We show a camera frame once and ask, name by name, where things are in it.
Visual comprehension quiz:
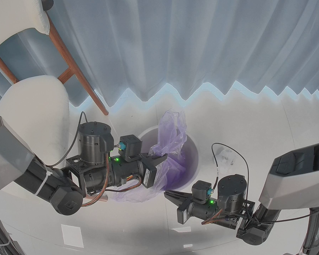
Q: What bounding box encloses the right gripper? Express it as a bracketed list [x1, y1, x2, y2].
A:
[164, 191, 220, 224]

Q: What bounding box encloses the pale blue curtain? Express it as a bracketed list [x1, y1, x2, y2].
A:
[0, 0, 319, 114]

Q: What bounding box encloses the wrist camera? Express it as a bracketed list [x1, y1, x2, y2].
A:
[118, 134, 150, 164]
[191, 181, 212, 204]

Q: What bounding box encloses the purple plastic bag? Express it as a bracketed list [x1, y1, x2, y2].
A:
[114, 110, 188, 204]

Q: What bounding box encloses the white trash bin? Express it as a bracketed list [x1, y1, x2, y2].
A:
[137, 125, 200, 192]

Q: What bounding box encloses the crumpled white paper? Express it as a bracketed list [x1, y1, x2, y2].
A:
[218, 149, 237, 173]

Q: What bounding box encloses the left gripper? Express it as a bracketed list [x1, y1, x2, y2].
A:
[110, 158, 158, 190]

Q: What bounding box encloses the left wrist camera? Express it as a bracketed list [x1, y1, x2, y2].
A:
[118, 134, 150, 164]

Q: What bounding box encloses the black cable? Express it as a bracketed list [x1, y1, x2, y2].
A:
[211, 142, 250, 192]
[45, 111, 88, 168]

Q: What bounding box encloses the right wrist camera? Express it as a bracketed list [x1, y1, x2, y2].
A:
[191, 181, 212, 204]

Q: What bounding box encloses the white cushioned wooden chair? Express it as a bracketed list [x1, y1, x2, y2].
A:
[0, 0, 109, 204]

